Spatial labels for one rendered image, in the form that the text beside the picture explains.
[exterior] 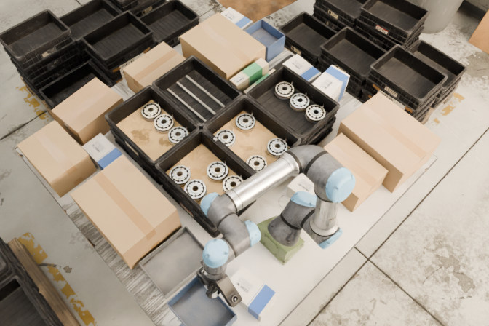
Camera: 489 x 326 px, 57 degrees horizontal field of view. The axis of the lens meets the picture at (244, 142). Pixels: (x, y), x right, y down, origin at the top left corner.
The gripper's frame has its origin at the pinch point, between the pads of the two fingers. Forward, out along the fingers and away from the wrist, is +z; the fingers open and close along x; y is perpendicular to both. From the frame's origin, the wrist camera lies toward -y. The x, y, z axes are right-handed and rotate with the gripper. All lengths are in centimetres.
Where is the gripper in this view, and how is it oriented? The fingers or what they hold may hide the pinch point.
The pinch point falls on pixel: (217, 295)
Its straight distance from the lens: 168.9
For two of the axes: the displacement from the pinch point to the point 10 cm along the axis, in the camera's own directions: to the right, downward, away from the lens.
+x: -7.4, 5.0, -4.5
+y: -6.7, -6.2, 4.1
